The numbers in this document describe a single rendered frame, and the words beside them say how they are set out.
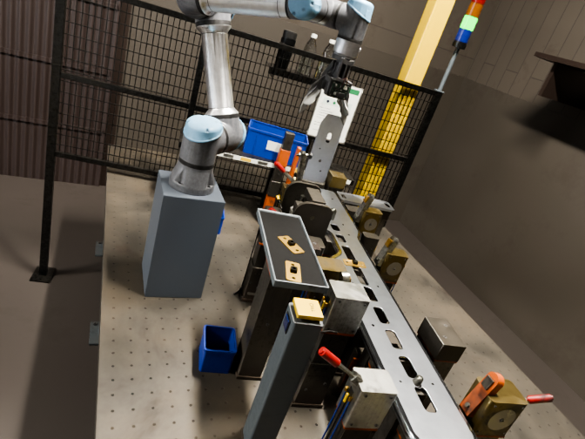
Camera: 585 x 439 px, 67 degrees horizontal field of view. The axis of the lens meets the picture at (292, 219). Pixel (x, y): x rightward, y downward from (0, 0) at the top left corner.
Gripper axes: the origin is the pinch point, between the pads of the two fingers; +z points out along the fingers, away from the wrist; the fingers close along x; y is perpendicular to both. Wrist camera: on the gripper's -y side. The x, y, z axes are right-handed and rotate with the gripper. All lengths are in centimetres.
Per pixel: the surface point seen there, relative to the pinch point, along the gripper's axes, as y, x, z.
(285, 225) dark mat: 22.4, -7.3, 28.0
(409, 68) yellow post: -94, 68, -18
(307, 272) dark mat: 46, -6, 28
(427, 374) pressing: 61, 30, 44
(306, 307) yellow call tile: 60, -9, 28
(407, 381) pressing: 64, 22, 44
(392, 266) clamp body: 8, 42, 44
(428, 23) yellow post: -94, 69, -40
